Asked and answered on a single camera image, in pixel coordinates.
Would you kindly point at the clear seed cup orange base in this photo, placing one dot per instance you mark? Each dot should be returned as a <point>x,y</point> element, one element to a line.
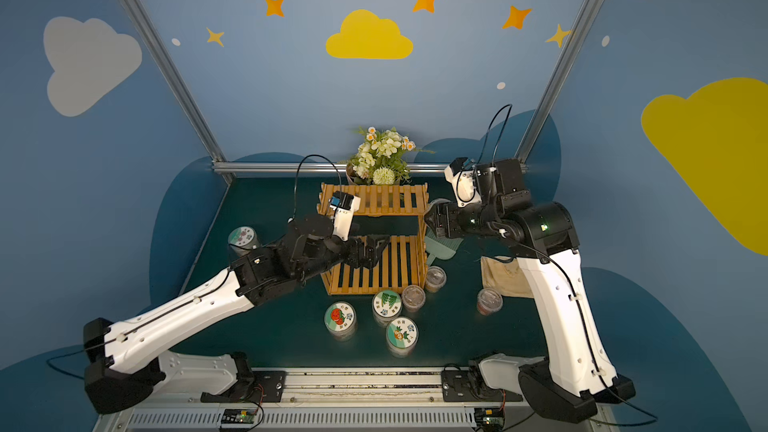
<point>436,279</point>

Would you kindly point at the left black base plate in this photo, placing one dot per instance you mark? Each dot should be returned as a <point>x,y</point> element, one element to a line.
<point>258,387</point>

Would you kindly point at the jar with pineapple lid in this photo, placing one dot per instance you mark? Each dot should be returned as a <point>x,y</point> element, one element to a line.
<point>402,336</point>

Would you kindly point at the right small circuit board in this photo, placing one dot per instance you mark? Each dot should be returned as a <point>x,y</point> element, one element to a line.
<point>489,419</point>

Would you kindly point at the jar with green tree lid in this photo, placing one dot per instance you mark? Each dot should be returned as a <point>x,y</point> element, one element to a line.
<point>386,306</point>

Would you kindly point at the potted white flower bouquet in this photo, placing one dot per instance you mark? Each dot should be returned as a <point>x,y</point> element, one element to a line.
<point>379,159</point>

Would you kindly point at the clear seed cup red base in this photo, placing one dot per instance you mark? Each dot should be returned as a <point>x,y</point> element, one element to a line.
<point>489,301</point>

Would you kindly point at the left small circuit board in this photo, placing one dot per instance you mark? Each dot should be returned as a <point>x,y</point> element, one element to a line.
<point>238,418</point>

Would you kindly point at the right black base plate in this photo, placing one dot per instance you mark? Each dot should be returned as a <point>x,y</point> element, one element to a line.
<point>464,385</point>

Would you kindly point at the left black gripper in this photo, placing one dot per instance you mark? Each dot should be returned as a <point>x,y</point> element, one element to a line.
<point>351,249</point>

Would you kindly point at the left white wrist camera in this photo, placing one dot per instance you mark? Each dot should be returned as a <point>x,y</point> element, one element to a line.
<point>343,205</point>

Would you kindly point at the beige work glove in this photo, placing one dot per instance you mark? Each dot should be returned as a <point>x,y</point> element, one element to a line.
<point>504,275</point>

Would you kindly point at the wooden slatted shelf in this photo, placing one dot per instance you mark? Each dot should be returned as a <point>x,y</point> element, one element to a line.
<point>390,252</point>

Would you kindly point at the clear seed cup near shelf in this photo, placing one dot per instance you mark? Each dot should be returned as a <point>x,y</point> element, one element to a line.
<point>413,298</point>

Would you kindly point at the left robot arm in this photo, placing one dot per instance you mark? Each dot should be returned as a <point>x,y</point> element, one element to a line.
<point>124,357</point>

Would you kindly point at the aluminium mounting rail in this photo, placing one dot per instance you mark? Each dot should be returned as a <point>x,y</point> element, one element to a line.
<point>335,399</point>

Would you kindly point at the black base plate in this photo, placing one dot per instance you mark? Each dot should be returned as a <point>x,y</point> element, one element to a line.
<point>464,385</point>
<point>258,387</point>

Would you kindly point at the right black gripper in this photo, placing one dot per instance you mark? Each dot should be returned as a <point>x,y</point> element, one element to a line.
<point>447,219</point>

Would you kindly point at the small circuit board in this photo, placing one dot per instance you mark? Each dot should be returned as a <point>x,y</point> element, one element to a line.
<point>238,418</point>
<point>489,419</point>

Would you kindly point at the jar with floral lid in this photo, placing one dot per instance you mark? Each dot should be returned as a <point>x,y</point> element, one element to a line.
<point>242,240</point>

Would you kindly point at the jar with strawberry lid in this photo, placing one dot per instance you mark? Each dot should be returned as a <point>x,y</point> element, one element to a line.
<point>340,320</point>

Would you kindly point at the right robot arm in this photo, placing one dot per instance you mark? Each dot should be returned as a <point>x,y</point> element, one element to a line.
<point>576,375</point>

